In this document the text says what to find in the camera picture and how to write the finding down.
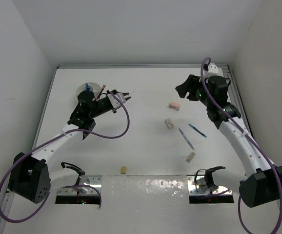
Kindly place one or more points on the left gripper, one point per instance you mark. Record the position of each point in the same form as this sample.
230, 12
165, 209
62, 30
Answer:
125, 94

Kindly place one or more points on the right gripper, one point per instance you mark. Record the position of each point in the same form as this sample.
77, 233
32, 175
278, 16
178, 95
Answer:
190, 85

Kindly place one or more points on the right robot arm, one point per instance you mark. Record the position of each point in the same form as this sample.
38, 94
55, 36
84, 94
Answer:
262, 182

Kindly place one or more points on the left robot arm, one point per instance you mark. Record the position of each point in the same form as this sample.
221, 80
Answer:
31, 178

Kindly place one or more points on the white round divided container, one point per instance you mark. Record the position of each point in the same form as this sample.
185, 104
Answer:
95, 88

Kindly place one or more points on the teal gel pen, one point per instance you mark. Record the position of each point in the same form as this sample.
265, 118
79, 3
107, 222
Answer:
197, 130

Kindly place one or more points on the staples box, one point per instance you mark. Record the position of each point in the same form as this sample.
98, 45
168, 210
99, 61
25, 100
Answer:
169, 123

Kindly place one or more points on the blue ballpoint pen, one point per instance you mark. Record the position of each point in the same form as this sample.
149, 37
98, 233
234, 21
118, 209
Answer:
186, 139

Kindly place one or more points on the beige eraser block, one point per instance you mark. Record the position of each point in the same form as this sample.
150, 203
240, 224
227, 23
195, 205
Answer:
190, 157

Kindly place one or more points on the small yellow eraser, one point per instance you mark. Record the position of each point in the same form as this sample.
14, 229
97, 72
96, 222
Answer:
123, 169

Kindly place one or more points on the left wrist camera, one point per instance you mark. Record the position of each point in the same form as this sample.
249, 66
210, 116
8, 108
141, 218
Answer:
116, 100

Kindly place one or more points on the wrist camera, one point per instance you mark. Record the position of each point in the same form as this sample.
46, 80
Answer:
210, 70
116, 100

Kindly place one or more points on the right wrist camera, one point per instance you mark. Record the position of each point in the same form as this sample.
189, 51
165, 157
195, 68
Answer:
210, 70

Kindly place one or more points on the left base plate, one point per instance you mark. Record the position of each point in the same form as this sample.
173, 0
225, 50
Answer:
88, 186

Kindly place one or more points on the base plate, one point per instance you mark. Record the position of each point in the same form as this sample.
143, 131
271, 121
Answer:
196, 187
88, 186

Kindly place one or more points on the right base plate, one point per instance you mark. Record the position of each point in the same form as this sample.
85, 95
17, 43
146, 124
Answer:
196, 187

